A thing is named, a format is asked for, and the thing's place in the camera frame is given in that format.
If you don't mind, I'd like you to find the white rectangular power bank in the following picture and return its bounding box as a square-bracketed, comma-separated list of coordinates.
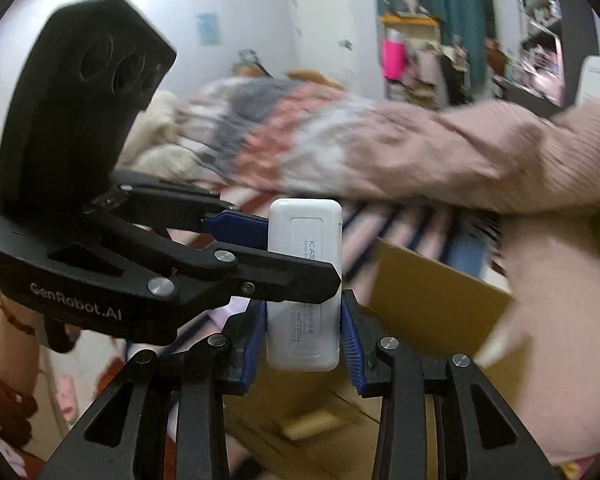
[266, 198, 343, 372]

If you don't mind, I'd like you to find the person left hand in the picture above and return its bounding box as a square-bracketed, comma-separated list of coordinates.
[0, 295, 40, 396]

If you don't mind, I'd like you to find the cream fleece blanket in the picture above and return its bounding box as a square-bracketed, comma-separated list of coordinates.
[117, 90, 197, 182]

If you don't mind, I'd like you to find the open cardboard box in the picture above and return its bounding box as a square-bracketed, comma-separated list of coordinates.
[222, 237, 531, 480]

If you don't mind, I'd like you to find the striped plush bed blanket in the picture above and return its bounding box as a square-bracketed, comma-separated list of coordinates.
[168, 184, 512, 361]

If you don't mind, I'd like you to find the white door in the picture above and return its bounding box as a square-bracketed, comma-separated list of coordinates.
[289, 0, 384, 100]

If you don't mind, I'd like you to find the pink gift bag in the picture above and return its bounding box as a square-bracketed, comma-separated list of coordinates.
[381, 39, 407, 80]

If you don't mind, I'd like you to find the pink grey patchwork duvet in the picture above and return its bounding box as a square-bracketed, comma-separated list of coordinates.
[175, 78, 600, 214]

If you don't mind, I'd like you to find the yellow white shelf rack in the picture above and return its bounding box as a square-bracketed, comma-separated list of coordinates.
[379, 13, 443, 110]

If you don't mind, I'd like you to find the white bed headboard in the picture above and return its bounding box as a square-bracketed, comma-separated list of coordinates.
[571, 55, 600, 109]

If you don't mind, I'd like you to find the grey bookshelf with items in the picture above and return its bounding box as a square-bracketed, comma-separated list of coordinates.
[502, 0, 600, 117]

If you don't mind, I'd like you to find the blue wall poster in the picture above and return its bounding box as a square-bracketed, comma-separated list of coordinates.
[196, 13, 221, 47]

